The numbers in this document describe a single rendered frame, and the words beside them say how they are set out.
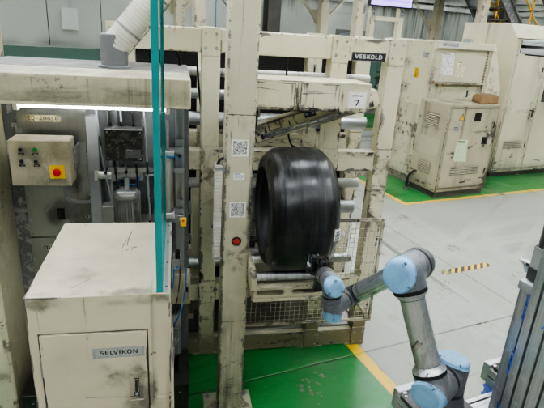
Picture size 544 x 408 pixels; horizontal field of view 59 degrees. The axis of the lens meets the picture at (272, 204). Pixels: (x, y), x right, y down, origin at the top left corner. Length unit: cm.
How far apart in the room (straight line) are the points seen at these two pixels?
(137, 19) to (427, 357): 180
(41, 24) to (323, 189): 942
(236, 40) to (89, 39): 912
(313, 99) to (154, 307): 137
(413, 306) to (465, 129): 533
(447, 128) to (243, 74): 483
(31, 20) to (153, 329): 985
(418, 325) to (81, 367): 107
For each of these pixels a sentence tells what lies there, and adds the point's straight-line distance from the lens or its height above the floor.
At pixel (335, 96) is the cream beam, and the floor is 171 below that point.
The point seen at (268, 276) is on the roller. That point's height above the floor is 91.
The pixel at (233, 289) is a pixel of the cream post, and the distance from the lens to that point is 241.
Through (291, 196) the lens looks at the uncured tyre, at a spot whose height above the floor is 135.
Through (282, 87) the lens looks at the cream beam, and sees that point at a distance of 240.
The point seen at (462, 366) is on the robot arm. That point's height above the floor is 95.
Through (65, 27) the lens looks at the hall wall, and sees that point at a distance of 1101.
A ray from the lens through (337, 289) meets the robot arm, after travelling 188.
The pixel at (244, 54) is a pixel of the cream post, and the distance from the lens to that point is 209.
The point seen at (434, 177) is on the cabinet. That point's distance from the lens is 683.
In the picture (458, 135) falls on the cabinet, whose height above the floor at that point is 85.
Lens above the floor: 201
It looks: 20 degrees down
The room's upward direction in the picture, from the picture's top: 4 degrees clockwise
